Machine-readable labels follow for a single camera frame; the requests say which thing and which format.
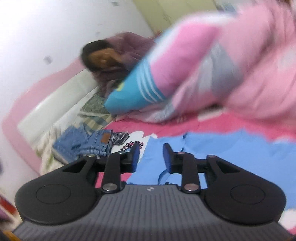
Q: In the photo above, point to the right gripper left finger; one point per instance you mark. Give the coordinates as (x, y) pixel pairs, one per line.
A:
(117, 164)

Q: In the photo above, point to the teal pink striped pillow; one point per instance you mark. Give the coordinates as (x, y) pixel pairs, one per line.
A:
(175, 55)

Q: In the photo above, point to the pink grey quilt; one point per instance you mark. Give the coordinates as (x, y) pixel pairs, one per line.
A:
(250, 70)

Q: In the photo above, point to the pile of jeans and plaid clothes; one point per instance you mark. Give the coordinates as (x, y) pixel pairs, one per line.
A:
(77, 142)

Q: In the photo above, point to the person in maroon jacket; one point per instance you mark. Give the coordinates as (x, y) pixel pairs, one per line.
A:
(110, 60)

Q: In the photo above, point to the white pink bed headboard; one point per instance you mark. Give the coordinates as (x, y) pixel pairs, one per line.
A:
(53, 100)

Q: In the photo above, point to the light blue t-shirt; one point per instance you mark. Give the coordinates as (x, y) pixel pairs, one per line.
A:
(271, 160)

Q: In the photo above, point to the green patterned pillow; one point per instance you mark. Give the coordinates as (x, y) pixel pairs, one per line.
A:
(94, 106)

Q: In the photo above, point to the pale yellow wardrobe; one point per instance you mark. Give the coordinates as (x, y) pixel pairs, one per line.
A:
(161, 14)

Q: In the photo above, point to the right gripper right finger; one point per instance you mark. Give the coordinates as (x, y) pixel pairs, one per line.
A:
(185, 164)

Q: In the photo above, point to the pink floral bed blanket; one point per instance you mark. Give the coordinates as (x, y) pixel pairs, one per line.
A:
(219, 122)

